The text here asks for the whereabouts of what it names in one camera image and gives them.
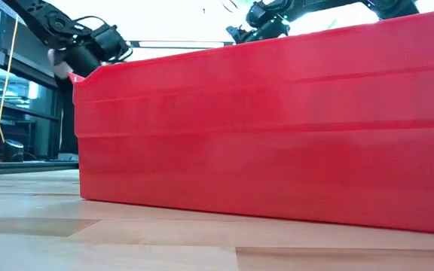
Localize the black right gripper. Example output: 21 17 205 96
226 17 290 44

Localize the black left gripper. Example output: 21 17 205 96
64 44 103 78

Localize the red plastic bin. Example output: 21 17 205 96
68 7 434 236

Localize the ceiling light strip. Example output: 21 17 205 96
128 40 235 50

